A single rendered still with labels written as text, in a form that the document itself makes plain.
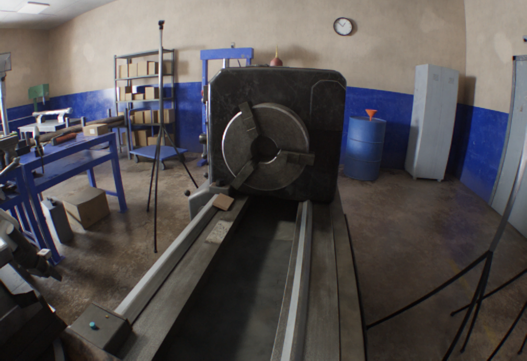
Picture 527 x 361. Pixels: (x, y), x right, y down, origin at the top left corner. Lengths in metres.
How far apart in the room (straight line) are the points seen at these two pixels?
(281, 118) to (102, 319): 0.63
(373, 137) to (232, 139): 3.03
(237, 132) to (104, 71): 5.56
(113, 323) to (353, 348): 0.45
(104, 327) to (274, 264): 0.55
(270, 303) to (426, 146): 3.75
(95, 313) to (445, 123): 4.31
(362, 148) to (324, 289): 3.12
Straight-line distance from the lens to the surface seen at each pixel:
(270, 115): 0.67
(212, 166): 0.99
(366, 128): 3.56
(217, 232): 0.78
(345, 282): 0.64
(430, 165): 4.29
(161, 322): 0.55
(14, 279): 0.34
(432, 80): 4.10
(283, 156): 0.64
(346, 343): 0.53
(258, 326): 0.66
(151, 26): 5.35
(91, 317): 0.55
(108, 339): 0.51
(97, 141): 2.46
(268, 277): 0.77
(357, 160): 3.66
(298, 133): 0.67
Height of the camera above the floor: 1.27
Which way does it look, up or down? 18 degrees down
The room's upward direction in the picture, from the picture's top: 2 degrees clockwise
